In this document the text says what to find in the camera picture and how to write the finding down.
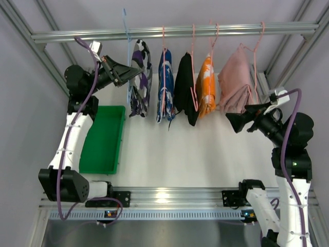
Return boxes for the green plastic bin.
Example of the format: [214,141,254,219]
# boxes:
[79,105,125,175]

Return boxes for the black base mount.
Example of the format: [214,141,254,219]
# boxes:
[85,191,131,208]
[222,190,250,209]

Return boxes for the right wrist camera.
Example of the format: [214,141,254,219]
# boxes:
[263,87,290,115]

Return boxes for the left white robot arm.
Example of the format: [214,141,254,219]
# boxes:
[38,56,141,203]

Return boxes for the front aluminium rail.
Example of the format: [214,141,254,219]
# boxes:
[37,187,319,209]

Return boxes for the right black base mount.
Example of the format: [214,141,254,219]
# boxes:
[222,190,250,209]

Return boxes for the pink hanger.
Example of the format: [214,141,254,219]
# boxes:
[208,23,219,98]
[190,24,198,112]
[161,26,167,115]
[242,21,265,103]

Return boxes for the orange white trousers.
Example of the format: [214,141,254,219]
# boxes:
[196,53,216,118]

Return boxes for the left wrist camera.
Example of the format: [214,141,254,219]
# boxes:
[89,40,102,56]

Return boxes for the pink trousers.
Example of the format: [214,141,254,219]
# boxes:
[218,44,254,114]

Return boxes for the slotted cable duct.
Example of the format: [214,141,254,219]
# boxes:
[48,208,255,221]

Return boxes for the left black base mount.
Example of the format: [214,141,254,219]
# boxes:
[85,191,131,208]

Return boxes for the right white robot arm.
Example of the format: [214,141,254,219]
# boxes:
[226,103,314,246]

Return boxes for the black trousers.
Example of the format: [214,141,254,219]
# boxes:
[174,52,198,126]

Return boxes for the purple camouflage trousers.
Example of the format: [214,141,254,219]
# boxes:
[127,39,153,117]

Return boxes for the blue patterned trousers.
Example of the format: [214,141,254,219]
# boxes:
[156,49,175,123]

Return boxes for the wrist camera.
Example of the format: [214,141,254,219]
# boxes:
[89,40,102,56]
[263,87,290,115]

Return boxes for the aluminium hanging rail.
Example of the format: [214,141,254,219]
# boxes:
[31,21,319,44]

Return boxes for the light blue hanger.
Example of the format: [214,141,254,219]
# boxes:
[122,8,132,104]

